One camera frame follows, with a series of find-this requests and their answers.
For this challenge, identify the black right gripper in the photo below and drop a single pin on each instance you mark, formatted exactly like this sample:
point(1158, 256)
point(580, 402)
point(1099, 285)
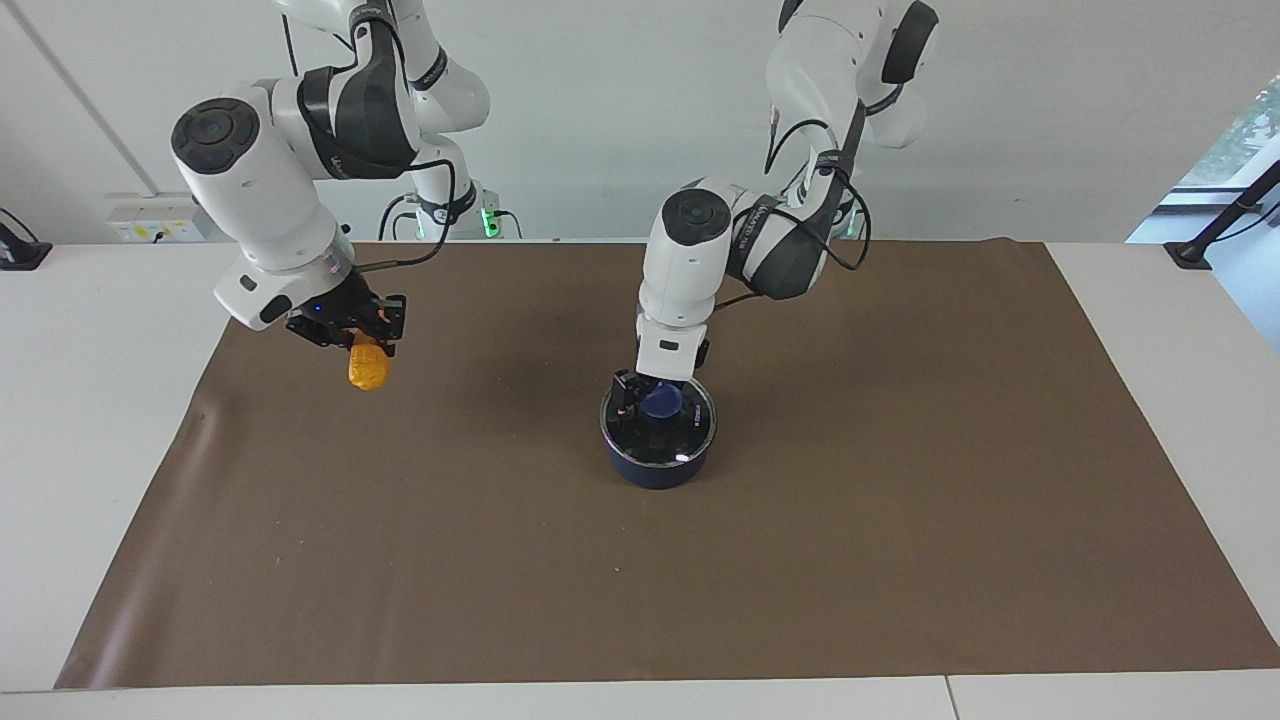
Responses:
point(340, 305)

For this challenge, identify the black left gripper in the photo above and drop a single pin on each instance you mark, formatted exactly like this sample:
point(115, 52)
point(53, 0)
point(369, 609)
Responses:
point(650, 384)

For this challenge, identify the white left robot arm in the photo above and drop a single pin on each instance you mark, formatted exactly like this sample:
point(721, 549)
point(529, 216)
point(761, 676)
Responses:
point(680, 270)

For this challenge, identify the white wall socket strip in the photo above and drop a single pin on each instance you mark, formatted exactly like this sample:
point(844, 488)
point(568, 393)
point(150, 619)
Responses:
point(155, 220)

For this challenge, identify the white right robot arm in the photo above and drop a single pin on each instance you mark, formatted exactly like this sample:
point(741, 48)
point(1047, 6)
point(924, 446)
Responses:
point(270, 200)

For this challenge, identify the brown table mat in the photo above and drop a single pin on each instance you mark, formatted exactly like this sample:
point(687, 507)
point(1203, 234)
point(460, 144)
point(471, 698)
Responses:
point(800, 560)

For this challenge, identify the glass lid with purple knob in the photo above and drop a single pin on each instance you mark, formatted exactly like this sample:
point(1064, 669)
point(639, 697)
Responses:
point(662, 402)

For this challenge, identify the window with green view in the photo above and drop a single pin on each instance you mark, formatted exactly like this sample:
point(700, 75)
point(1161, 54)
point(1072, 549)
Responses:
point(1245, 140)

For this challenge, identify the orange toy corn cob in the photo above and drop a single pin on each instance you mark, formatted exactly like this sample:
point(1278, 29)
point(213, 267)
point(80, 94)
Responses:
point(368, 370)

